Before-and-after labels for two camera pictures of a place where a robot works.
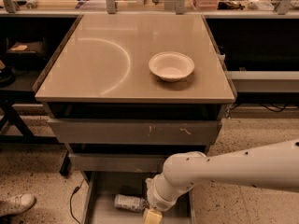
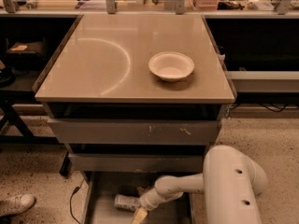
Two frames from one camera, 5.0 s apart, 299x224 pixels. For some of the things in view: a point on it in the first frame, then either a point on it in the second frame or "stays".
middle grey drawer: [117, 162] stays
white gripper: [159, 201] → [148, 200]
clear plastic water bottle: [131, 203] stays
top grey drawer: [133, 131] stays
